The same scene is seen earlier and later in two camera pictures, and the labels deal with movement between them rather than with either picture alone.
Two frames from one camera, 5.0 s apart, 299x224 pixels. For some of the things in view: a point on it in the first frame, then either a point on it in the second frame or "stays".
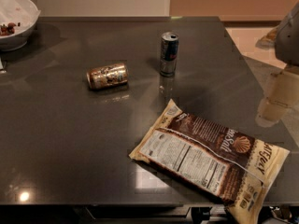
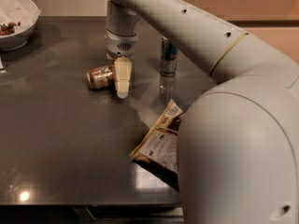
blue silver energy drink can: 169,53 stays
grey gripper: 288,39 to 121,46
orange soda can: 107,77 stays
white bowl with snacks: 18,19 stays
